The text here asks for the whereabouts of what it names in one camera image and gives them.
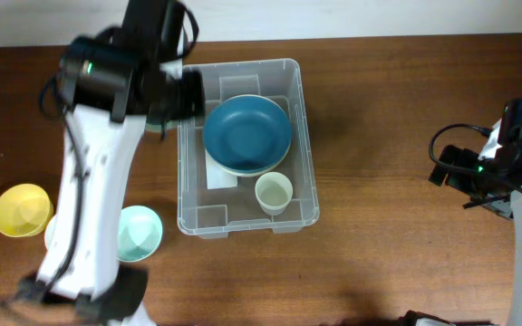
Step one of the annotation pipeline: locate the white small bowl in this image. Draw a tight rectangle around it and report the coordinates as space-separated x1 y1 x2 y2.
44 216 56 249

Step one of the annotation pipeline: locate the mint green small bowl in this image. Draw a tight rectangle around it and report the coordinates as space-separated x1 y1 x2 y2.
117 206 164 263

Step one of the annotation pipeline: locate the cream plastic cup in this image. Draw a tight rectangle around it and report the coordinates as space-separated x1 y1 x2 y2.
255 172 293 216

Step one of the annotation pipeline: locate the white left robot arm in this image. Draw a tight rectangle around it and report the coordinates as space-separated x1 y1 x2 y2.
0 0 205 325

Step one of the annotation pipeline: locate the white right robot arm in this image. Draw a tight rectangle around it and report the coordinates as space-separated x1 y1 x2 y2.
429 97 522 325

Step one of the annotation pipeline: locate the mint green plastic cup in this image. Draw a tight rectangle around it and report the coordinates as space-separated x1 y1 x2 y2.
145 120 167 134

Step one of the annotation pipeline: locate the blue plastic bowl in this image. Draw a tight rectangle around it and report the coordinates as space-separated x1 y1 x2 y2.
201 94 294 174

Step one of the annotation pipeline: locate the white paper label in bin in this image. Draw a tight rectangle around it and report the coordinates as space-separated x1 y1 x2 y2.
205 152 237 190

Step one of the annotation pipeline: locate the yellow small bowl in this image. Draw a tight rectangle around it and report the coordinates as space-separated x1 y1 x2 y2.
0 184 53 237

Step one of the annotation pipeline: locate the cream plastic bowl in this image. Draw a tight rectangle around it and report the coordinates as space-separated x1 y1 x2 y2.
202 93 294 178

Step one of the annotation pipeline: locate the clear plastic storage bin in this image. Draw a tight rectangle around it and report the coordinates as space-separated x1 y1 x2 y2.
178 58 320 239

